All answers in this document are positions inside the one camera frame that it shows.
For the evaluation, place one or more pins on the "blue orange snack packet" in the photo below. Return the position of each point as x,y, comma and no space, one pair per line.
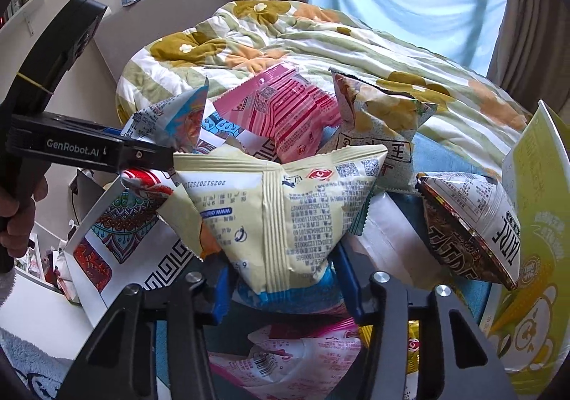
178,119

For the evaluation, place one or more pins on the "person's left hand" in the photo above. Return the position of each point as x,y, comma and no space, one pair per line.
22,226

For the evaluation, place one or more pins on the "plain white bag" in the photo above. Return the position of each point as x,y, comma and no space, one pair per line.
396,244

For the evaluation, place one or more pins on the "dark brown white snack packet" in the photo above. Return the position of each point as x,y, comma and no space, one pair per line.
472,231

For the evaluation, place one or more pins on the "grey headboard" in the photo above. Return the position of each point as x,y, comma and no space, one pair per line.
178,12

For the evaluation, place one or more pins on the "green yellow popcorn packet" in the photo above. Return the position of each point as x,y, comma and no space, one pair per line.
378,133

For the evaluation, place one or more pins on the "pink white snack packet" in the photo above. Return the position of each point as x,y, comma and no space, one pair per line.
289,360

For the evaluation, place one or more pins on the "cream and blue snack packet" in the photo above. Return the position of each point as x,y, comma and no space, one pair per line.
285,213

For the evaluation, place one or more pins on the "beige curtain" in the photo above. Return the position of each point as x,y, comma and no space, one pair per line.
530,17

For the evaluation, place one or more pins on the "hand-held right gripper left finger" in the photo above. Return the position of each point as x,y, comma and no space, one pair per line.
220,295

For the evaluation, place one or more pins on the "floral green striped quilt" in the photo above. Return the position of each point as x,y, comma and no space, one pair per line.
311,35

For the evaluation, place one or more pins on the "yellow-green cardboard box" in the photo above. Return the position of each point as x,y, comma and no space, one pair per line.
534,248

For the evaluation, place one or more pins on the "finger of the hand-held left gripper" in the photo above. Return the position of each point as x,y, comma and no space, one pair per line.
147,157
112,131

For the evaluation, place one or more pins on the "light blue window cloth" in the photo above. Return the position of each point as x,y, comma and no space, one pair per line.
400,3

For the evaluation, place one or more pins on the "fuzzy blue rug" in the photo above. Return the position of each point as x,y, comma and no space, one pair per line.
31,360

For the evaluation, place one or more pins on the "red white snack packet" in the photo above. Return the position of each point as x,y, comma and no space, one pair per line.
147,184

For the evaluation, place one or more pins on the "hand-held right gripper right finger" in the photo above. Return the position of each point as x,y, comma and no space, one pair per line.
351,288

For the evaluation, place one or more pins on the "pink striped snack packet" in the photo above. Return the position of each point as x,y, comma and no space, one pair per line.
285,110

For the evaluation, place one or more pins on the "white desk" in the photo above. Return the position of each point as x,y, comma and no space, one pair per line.
40,306

